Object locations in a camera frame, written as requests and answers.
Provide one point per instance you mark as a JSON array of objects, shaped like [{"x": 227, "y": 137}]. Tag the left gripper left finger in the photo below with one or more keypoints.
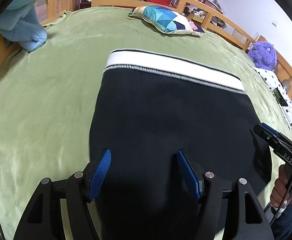
[{"x": 42, "y": 217}]

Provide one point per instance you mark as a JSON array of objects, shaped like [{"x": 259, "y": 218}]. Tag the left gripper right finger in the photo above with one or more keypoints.
[{"x": 245, "y": 218}]

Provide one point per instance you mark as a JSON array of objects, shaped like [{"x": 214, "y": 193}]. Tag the black pants with white stripe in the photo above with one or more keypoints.
[{"x": 151, "y": 105}]

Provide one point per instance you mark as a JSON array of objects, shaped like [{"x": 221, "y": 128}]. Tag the person right hand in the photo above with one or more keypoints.
[{"x": 279, "y": 190}]

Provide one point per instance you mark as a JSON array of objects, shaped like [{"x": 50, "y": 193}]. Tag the black phone on pillow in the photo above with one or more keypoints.
[{"x": 279, "y": 98}]

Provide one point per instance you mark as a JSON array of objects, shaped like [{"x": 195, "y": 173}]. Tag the white black flower pillow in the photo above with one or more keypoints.
[{"x": 272, "y": 82}]

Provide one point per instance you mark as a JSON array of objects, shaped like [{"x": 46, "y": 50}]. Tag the green plush bed blanket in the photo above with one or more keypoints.
[{"x": 47, "y": 97}]

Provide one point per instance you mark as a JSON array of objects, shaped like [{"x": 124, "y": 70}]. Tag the purple plush toy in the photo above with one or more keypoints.
[{"x": 263, "y": 55}]

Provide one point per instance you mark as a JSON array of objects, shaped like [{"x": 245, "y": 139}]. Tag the light blue plush towel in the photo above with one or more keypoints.
[{"x": 19, "y": 23}]

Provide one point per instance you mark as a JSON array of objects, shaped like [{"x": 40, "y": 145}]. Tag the cluttered desk with papers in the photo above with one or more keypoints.
[{"x": 221, "y": 16}]

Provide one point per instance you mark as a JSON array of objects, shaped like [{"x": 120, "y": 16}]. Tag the geometric blue pink pillow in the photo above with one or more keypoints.
[{"x": 166, "y": 21}]

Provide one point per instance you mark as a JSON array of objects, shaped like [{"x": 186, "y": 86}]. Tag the wooden bed frame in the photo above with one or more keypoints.
[{"x": 55, "y": 9}]

